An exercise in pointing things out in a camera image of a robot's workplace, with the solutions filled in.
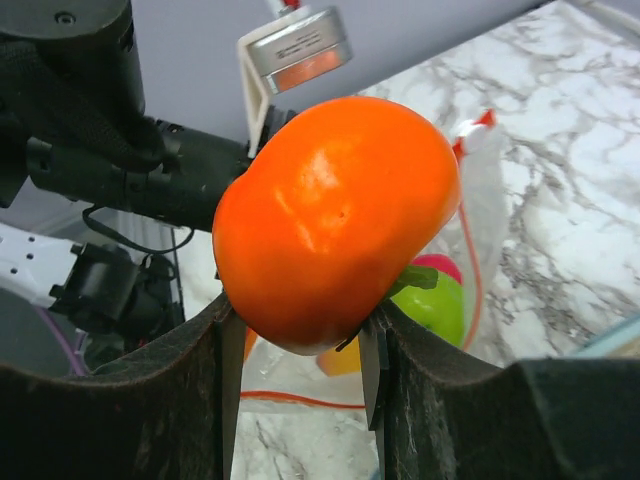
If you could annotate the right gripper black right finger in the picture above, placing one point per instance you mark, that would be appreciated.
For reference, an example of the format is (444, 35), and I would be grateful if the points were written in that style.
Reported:
(440, 413)

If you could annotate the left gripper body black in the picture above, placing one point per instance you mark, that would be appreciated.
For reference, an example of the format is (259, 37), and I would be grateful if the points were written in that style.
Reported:
(184, 191)

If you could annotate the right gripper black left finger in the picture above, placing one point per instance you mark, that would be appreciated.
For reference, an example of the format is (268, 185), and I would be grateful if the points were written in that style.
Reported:
(165, 411)

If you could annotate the yellow orange toy peach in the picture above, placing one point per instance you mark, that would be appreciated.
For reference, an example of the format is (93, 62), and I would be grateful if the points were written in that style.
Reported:
(335, 363)

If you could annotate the clear zip bag orange zipper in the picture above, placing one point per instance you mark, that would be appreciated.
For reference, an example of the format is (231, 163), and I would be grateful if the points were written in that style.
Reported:
(463, 260)

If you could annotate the green toy apple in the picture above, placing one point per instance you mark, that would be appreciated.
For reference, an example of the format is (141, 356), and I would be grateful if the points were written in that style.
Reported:
(439, 309)

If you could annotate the orange toy persimmon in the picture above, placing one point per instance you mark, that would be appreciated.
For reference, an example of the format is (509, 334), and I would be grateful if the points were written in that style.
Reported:
(330, 212)

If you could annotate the red toy apple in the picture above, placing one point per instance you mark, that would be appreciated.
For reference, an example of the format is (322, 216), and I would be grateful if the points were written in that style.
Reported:
(440, 262)

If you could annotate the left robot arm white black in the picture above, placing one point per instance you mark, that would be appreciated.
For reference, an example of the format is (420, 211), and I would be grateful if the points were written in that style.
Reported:
(73, 122)

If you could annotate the blue white plastic basket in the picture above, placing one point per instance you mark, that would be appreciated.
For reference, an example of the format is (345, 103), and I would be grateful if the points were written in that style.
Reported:
(621, 341)

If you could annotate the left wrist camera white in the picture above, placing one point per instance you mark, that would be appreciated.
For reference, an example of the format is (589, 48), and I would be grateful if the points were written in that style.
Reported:
(298, 45)

